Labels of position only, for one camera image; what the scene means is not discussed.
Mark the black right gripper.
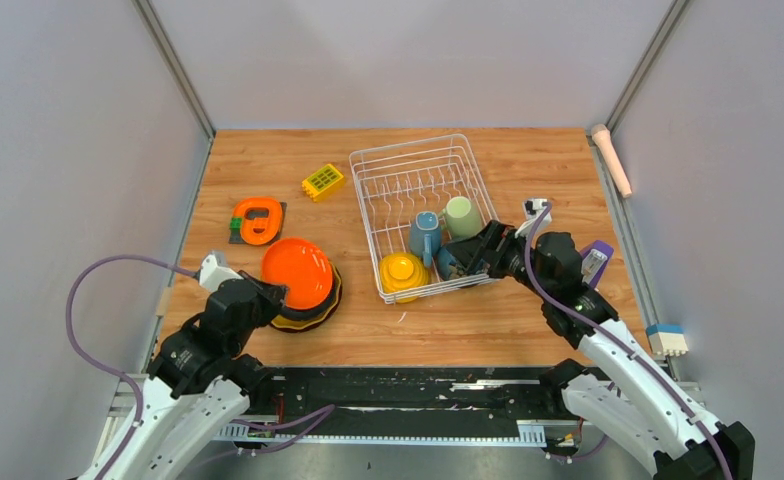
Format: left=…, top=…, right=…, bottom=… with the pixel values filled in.
left=445, top=220, right=552, bottom=301

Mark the black plate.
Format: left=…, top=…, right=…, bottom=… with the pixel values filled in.
left=280, top=266, right=341, bottom=321

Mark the yellow dotted plate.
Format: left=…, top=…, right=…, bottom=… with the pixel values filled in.
left=270, top=278, right=343, bottom=333

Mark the orange plate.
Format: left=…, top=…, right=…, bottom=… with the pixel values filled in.
left=261, top=237, right=333, bottom=310

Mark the light green mug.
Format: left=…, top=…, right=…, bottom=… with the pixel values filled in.
left=438, top=196, right=484, bottom=240

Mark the blue dotted mug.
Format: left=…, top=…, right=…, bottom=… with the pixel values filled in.
left=408, top=211, right=442, bottom=268

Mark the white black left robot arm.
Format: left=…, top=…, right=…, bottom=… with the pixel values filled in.
left=82, top=267, right=287, bottom=479

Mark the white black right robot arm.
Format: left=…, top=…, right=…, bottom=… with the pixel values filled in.
left=446, top=221, right=756, bottom=479

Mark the dark blue floral bowl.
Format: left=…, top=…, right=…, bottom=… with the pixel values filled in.
left=434, top=240, right=470, bottom=281

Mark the yellow ribbed bowl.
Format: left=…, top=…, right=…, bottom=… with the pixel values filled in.
left=379, top=253, right=431, bottom=304

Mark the yellow toy block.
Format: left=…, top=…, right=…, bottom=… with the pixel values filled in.
left=301, top=163, right=346, bottom=203

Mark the white blue toy block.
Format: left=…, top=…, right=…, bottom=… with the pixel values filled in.
left=645, top=324, right=689, bottom=357

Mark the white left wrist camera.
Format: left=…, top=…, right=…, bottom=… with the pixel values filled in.
left=197, top=250, right=242, bottom=293

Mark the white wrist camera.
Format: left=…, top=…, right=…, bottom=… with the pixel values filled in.
left=515, top=197, right=552, bottom=238
left=197, top=250, right=242, bottom=293

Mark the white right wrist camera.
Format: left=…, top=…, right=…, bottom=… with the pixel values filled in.
left=515, top=197, right=552, bottom=238

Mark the orange handle toy on pad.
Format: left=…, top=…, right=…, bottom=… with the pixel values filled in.
left=228, top=196, right=287, bottom=246

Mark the white wire dish rack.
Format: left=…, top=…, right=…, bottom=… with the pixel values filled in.
left=349, top=133, right=498, bottom=304

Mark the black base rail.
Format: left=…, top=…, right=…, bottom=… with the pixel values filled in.
left=103, top=366, right=715, bottom=446

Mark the pink cylinder handle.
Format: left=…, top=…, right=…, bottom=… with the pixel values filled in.
left=590, top=124, right=633, bottom=198

